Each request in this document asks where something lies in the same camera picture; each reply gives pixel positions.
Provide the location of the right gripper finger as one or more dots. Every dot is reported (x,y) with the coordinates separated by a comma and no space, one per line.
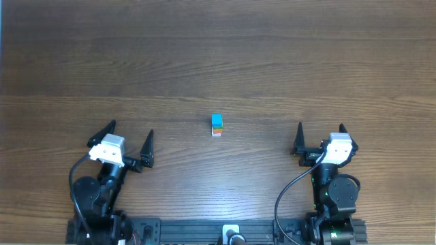
(299,139)
(343,128)

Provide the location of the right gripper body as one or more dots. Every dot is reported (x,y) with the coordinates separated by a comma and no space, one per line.
(310,156)

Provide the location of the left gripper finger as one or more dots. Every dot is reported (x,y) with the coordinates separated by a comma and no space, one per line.
(100,134)
(148,149)

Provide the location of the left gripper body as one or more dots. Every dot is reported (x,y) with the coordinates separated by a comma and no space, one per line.
(133,164)

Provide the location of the green cube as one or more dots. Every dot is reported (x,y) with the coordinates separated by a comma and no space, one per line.
(218,128)

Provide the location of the blue cube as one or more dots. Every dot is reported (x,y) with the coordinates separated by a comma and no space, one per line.
(217,119)

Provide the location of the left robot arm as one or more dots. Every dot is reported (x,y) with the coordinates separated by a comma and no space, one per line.
(92,197)

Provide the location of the red cube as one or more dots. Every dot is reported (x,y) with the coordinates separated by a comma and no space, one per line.
(216,134)

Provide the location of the orange cube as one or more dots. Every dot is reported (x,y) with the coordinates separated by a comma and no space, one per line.
(218,131)

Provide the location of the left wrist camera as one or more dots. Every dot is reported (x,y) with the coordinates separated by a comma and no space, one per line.
(108,149)

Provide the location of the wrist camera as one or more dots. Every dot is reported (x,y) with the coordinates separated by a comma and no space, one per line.
(337,148)
(108,149)

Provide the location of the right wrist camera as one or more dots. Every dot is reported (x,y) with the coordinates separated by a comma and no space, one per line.
(337,148)

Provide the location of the mounting rail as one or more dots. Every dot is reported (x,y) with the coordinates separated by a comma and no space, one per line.
(197,231)

